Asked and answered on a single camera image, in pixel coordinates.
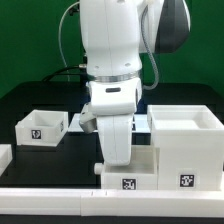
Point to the white front fence rail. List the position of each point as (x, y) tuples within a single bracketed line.
[(97, 202)]

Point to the white marker sheet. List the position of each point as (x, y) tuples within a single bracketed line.
[(139, 125)]

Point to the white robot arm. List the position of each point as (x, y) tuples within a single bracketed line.
[(114, 34)]

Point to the white small drawer with knob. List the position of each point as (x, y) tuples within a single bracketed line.
[(140, 174)]

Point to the white drawer box frame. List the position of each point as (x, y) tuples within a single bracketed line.
[(190, 140)]

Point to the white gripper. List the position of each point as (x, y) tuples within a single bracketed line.
[(115, 134)]

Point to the white left fence block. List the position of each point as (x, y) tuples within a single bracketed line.
[(5, 157)]

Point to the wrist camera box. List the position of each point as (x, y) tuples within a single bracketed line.
[(110, 99)]

